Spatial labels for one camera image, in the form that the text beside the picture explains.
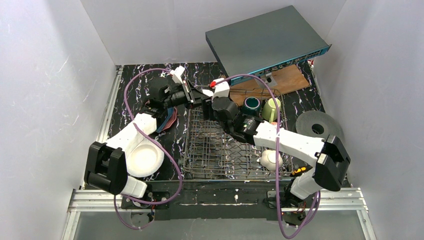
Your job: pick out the white plate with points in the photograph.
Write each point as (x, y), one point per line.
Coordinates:
(145, 159)

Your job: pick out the dark blue plate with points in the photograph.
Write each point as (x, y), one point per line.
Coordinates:
(169, 120)

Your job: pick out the yellow black screwdriver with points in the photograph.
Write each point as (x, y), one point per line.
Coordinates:
(301, 170)

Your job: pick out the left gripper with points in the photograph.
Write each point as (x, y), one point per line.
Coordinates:
(191, 97)

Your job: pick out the aluminium frame rail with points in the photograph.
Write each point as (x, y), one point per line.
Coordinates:
(93, 200)

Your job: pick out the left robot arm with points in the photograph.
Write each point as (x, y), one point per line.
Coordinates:
(117, 165)

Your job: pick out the wooden board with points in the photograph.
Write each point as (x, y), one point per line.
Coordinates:
(288, 79)

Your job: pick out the patterned white bowl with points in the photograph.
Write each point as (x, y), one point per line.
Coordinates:
(207, 92)

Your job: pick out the light green mug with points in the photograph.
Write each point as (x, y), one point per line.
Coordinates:
(269, 111)

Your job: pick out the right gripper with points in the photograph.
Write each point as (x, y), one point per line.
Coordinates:
(206, 108)

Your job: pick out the pink mug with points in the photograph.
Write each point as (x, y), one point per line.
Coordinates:
(271, 160)

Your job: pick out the dark green mug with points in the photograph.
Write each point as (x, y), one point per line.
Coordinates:
(251, 106)

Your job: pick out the grey filament spool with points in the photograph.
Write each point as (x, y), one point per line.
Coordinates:
(318, 124)

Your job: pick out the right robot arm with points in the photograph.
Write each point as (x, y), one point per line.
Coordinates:
(327, 157)

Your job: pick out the grey wire dish rack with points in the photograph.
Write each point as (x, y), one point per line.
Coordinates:
(211, 154)

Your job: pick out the metal switch stand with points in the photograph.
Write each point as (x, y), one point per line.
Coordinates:
(269, 80)

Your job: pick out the maroon plate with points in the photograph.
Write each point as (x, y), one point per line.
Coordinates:
(165, 117)

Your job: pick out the grey network switch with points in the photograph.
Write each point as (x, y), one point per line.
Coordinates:
(264, 44)

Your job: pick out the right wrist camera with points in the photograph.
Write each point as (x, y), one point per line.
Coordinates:
(220, 88)

